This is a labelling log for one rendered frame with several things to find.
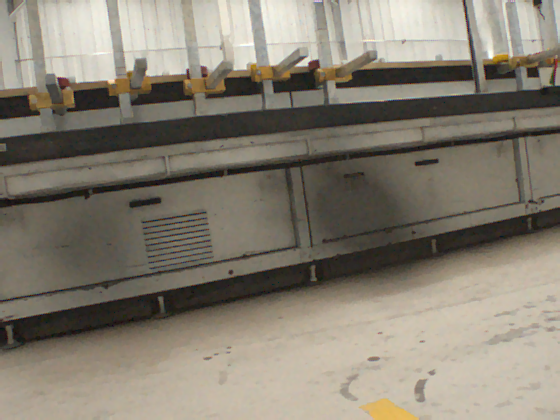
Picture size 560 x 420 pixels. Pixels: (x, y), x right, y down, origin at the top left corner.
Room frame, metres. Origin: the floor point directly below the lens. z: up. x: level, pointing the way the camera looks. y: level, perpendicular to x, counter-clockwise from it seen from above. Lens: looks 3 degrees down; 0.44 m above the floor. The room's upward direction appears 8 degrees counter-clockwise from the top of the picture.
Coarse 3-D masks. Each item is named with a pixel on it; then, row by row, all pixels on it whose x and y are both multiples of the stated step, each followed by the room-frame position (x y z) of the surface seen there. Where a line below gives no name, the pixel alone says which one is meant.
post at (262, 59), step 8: (248, 0) 1.80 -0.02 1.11; (256, 0) 1.79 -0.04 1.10; (256, 8) 1.79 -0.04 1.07; (256, 16) 1.79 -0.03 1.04; (256, 24) 1.78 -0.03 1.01; (256, 32) 1.78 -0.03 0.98; (256, 40) 1.78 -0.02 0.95; (264, 40) 1.79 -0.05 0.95; (256, 48) 1.79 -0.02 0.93; (264, 48) 1.79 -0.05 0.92; (256, 56) 1.81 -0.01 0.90; (264, 56) 1.79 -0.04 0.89; (256, 64) 1.81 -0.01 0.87; (264, 64) 1.79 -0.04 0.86; (264, 80) 1.78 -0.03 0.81; (264, 88) 1.78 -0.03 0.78; (272, 88) 1.79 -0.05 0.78; (264, 96) 1.78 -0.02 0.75; (272, 96) 1.79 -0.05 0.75
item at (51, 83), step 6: (48, 78) 1.31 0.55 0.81; (54, 78) 1.31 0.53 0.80; (48, 84) 1.31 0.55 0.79; (54, 84) 1.32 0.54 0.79; (48, 90) 1.37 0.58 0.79; (54, 90) 1.38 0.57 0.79; (60, 90) 1.50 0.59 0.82; (54, 96) 1.45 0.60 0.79; (60, 96) 1.47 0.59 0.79; (54, 102) 1.53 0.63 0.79; (60, 102) 1.54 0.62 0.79; (60, 114) 1.69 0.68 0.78
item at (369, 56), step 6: (366, 54) 1.66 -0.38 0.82; (372, 54) 1.64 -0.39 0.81; (354, 60) 1.74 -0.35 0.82; (360, 60) 1.70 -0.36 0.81; (366, 60) 1.66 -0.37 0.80; (372, 60) 1.66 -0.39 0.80; (342, 66) 1.82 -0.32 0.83; (348, 66) 1.78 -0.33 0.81; (354, 66) 1.74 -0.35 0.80; (360, 66) 1.74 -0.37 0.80; (336, 72) 1.87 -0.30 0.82; (342, 72) 1.83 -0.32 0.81; (348, 72) 1.81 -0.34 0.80; (318, 84) 2.02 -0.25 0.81
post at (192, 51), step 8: (184, 0) 1.70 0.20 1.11; (184, 8) 1.70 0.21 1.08; (192, 8) 1.71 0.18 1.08; (184, 16) 1.70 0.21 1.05; (192, 16) 1.71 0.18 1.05; (184, 24) 1.70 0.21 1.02; (192, 24) 1.71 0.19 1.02; (184, 32) 1.72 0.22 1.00; (192, 32) 1.70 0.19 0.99; (192, 40) 1.70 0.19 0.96; (192, 48) 1.70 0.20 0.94; (192, 56) 1.70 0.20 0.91; (192, 64) 1.70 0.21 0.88; (192, 72) 1.70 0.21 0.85; (200, 72) 1.71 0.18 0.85; (192, 96) 1.73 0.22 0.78; (200, 96) 1.70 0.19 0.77; (200, 104) 1.70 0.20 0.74
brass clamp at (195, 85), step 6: (192, 78) 1.69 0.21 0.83; (198, 78) 1.70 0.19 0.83; (204, 78) 1.70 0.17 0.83; (186, 84) 1.68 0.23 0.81; (192, 84) 1.69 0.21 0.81; (198, 84) 1.70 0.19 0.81; (204, 84) 1.70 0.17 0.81; (222, 84) 1.72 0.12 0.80; (186, 90) 1.69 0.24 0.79; (192, 90) 1.69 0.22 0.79; (198, 90) 1.69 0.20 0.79; (204, 90) 1.70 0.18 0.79; (210, 90) 1.71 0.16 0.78; (216, 90) 1.72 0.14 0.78; (222, 90) 1.73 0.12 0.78
